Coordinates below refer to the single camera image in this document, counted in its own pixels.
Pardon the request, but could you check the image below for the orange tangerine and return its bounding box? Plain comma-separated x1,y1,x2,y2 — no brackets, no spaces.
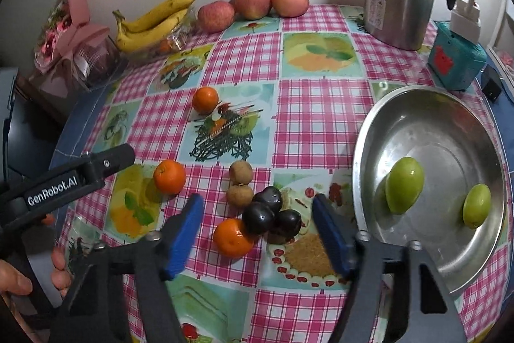
153,159,186,195
213,219,257,258
192,86,219,115

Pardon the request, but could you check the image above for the dark plum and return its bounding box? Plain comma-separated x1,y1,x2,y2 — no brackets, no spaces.
241,202,274,235
253,186,283,213
269,209,302,239

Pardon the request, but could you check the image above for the brown kiwi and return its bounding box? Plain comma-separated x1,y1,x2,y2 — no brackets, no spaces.
229,160,253,185
226,185,253,208

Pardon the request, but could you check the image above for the large green apple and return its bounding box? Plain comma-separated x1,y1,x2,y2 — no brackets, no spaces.
385,157,424,214

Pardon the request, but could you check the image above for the small green apple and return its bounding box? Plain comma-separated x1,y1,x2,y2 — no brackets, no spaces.
463,184,492,229

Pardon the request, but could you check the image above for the person's left hand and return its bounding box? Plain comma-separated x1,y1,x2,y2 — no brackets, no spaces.
1,214,72,298

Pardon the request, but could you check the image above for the blue cloth under tablecloth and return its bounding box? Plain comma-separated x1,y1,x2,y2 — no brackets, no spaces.
48,56,130,175

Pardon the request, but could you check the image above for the black chair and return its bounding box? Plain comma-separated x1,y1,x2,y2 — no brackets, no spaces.
1,68,63,192

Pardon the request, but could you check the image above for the stainless steel bowl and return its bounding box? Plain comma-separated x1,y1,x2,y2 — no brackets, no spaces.
352,85,506,295

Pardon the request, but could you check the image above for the pink flower bouquet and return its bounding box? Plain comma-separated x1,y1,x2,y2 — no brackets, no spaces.
34,0,120,98

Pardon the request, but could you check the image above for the lower yellow banana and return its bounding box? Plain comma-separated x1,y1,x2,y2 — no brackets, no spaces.
113,9,189,53

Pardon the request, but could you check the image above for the yellow banana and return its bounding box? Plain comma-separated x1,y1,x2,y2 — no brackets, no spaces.
113,9,189,53
113,0,195,33

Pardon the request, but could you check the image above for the clear plastic fruit container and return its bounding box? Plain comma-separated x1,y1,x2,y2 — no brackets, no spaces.
118,7,196,61

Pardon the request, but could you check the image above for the upper yellow banana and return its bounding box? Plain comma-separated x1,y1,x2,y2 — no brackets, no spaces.
113,0,195,33

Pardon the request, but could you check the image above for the left red apple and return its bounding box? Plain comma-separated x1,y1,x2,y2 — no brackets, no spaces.
198,0,235,33

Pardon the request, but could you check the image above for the red apple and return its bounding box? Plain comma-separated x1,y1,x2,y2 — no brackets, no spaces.
229,0,272,20
272,0,309,18
198,0,235,33

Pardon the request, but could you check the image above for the teal box with red label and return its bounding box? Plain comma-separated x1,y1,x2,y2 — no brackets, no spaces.
428,21,487,91

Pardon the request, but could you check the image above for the black power brick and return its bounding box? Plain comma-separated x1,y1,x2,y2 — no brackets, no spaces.
481,64,503,103

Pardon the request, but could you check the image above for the middle red apple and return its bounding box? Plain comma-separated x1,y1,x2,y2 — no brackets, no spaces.
229,0,272,20

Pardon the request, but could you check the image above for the right red apple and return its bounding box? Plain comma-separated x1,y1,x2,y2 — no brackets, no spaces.
272,0,309,18

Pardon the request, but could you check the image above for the white power adapter block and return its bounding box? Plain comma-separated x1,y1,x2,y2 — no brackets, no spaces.
449,0,481,44

